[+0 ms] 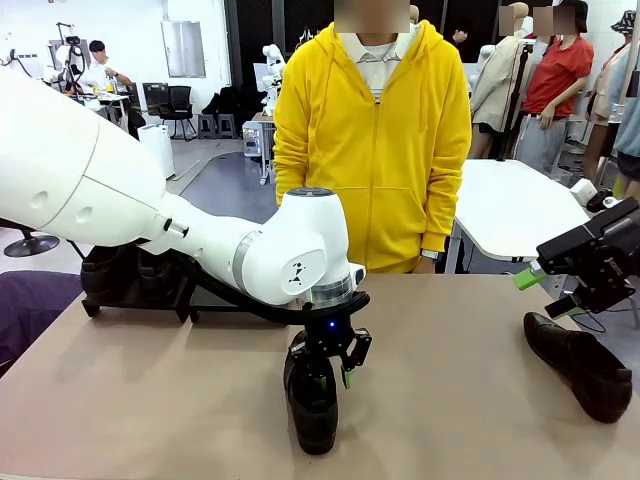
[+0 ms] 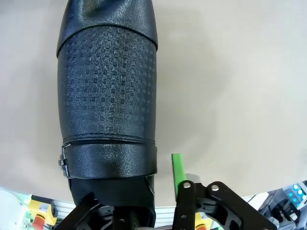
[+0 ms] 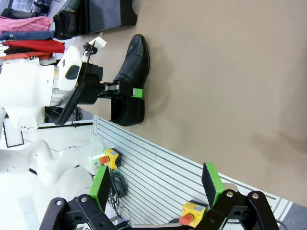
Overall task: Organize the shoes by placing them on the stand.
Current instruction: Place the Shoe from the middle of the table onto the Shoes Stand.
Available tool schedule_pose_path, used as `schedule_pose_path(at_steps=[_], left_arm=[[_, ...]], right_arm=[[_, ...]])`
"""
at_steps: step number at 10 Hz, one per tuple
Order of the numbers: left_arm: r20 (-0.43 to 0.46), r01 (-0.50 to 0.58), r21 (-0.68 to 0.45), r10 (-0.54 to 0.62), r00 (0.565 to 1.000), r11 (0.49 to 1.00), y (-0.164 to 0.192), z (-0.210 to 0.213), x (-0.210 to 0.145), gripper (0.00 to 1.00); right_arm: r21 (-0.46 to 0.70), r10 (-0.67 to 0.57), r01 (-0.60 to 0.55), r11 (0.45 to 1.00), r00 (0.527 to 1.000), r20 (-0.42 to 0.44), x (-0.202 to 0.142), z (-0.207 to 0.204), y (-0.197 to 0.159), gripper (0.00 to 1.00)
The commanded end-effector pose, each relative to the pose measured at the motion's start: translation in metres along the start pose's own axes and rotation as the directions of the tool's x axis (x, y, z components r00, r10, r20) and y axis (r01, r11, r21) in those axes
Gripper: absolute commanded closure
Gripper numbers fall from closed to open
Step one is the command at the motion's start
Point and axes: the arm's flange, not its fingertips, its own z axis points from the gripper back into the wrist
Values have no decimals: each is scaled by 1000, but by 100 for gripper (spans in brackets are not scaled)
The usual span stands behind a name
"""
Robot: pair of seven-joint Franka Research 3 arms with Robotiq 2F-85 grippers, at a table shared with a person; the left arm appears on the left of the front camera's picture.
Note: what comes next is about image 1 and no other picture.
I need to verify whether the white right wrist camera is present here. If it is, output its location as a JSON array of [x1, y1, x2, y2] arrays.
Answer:
[[569, 178, 621, 214]]

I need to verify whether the mannequin in red shirt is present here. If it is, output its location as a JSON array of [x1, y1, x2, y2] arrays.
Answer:
[[517, 0, 596, 174]]

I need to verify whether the person with black hair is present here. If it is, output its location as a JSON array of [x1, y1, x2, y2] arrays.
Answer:
[[452, 18, 474, 49]]

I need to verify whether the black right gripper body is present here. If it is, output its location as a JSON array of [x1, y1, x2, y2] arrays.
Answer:
[[536, 198, 640, 314]]

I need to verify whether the background robot with cables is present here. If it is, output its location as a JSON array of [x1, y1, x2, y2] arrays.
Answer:
[[49, 20, 85, 89]]

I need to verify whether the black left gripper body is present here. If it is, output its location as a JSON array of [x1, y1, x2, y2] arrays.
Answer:
[[298, 310, 360, 361]]

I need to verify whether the black bag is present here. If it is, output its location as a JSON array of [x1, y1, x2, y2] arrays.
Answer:
[[201, 85, 242, 117]]

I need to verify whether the person's right forearm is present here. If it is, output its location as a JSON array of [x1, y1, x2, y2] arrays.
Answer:
[[273, 159, 307, 207]]

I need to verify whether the mannequin in beige coat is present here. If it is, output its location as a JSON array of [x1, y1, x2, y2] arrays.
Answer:
[[472, 2, 535, 161]]

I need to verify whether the small white background robot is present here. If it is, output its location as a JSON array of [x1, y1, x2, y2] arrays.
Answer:
[[260, 43, 287, 119]]

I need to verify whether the seated person in white shirt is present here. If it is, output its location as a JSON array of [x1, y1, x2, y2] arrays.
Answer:
[[79, 39, 135, 94]]

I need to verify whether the black round-base stand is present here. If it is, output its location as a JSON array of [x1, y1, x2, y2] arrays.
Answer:
[[3, 227, 62, 259]]

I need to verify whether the computer tower with lights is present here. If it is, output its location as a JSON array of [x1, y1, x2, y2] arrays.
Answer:
[[241, 121, 275, 160]]

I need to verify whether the white table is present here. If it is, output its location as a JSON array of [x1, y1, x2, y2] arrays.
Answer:
[[452, 158, 594, 265]]

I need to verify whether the black office chair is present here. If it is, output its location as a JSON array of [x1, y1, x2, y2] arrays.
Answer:
[[158, 85, 198, 142]]

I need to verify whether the white work desk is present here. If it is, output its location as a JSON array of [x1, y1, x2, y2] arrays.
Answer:
[[74, 89, 132, 151]]

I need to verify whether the purple cloth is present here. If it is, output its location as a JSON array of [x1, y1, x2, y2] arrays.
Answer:
[[0, 271, 84, 369]]

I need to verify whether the person in yellow hoodie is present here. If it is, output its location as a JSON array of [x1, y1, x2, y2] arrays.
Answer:
[[272, 18, 474, 275]]

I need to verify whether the white air purifier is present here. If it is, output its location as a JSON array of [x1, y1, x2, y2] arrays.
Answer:
[[137, 124, 177, 181]]

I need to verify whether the person's left forearm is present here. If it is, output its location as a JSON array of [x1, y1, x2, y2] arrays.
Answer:
[[423, 159, 473, 252]]

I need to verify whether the grey wall panel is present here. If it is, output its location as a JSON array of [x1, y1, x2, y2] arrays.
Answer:
[[160, 20, 207, 79]]

